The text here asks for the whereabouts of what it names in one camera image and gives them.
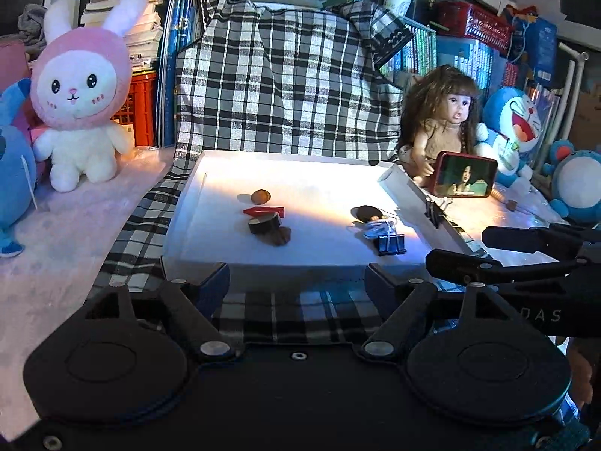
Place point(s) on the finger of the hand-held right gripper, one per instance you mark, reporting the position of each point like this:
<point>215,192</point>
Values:
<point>540,239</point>
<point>493,270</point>

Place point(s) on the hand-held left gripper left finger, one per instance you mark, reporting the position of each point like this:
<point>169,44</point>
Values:
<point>213,289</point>

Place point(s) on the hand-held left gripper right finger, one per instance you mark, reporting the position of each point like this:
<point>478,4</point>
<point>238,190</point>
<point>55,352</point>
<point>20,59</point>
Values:
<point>378,286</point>

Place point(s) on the blue binder clip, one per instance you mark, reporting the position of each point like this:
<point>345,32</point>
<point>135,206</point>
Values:
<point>390,242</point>

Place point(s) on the small blue white trinket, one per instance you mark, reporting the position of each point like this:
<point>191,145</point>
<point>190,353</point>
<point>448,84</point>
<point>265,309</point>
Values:
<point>375,228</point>

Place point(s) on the black round disc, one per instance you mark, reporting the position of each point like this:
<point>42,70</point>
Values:
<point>264,224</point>
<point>366,213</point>

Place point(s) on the white cardboard box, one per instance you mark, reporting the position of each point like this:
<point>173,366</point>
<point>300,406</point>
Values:
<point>310,244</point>

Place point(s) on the brown walnut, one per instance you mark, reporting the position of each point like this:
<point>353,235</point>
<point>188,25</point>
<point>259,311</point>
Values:
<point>280,237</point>

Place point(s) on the long red cone piece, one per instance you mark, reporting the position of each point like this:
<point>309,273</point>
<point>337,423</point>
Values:
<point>265,210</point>

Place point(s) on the small brown ball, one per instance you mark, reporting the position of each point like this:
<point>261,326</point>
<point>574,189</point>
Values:
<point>261,196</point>

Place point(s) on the person's right hand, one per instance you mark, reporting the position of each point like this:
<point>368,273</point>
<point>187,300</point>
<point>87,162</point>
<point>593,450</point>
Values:
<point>580,376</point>

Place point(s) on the blue round plush toy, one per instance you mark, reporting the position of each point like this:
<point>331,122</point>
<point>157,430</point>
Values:
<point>577,178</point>

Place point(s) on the black binder clip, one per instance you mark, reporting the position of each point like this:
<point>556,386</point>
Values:
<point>434,213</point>

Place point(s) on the phone in red case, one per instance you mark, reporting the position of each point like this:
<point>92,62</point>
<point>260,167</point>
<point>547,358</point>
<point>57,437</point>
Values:
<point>465,176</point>

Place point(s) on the blue robot cat plush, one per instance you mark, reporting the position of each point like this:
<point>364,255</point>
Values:
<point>514,122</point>

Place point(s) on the brown cardboard carton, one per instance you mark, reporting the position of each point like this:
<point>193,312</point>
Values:
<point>587,117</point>

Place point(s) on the white plastic pipe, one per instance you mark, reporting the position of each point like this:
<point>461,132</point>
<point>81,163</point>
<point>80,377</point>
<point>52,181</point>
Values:
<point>566,98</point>

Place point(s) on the brown-haired doll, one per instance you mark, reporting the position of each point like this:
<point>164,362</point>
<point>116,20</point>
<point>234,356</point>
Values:
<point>446,112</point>

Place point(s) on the row of teal-spined books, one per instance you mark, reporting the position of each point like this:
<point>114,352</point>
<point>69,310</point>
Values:
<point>469,63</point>

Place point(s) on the red plastic crate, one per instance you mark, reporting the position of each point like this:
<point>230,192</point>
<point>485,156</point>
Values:
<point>138,112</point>

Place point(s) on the blue paper bag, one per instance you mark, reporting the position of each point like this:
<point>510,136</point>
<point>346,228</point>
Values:
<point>540,47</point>

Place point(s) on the black white plaid cloth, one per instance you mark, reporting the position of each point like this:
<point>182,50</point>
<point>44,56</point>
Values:
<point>281,84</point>

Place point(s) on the row of tall blue books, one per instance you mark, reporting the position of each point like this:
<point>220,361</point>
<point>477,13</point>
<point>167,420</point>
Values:
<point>171,70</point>

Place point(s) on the red plastic basket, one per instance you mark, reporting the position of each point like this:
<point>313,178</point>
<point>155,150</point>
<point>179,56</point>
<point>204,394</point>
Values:
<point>479,23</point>

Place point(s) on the blue dinosaur plush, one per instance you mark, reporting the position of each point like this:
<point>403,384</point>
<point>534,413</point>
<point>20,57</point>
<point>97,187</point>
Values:
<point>14,169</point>

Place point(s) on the pink hooded bunny plush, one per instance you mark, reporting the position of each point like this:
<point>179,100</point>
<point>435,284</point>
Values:
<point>80,94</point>

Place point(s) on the stack of flat books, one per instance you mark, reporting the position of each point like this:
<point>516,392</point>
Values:
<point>136,14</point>

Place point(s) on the pink miniature house model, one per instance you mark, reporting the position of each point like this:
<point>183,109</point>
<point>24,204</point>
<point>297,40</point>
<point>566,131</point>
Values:
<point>11,63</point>

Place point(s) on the grey crumpled cloth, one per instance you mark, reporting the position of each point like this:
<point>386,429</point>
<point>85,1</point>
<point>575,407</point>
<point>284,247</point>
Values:
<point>32,28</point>

